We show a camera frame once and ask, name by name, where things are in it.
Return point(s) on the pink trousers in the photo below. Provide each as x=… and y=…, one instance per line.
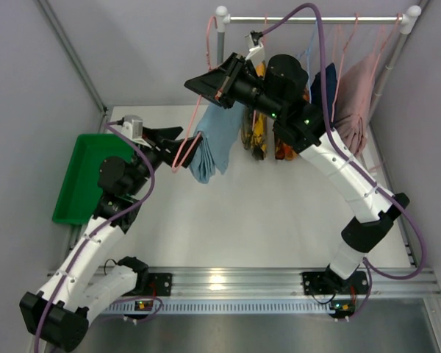
x=353, y=104

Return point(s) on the silver white clothes rack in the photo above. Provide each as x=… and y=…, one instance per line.
x=405, y=21

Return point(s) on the light blue hanger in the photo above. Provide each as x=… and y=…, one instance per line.
x=306, y=56

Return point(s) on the yellow camouflage trousers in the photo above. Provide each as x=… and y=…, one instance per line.
x=254, y=133

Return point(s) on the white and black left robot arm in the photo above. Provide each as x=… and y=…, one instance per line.
x=61, y=312

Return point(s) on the light blue trousers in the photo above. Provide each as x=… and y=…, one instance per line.
x=219, y=130

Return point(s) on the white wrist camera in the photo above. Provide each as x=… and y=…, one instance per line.
x=256, y=49
x=132, y=128

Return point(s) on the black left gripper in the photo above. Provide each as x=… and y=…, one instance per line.
x=155, y=148

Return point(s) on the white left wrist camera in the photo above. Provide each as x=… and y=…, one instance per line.
x=132, y=128

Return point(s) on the grey slotted cable duct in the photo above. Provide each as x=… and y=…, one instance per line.
x=218, y=306

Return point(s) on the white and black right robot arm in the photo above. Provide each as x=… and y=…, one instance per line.
x=278, y=94

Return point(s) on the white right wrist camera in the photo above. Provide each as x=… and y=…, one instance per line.
x=256, y=49

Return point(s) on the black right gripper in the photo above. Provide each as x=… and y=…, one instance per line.
x=228, y=79

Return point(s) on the navy blue trousers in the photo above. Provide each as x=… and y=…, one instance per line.
x=331, y=86

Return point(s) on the aluminium mounting rail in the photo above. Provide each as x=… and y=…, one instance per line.
x=289, y=283

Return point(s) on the orange camouflage trousers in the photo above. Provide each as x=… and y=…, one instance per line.
x=282, y=151

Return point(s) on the green plastic bin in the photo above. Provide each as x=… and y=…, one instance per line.
x=80, y=193

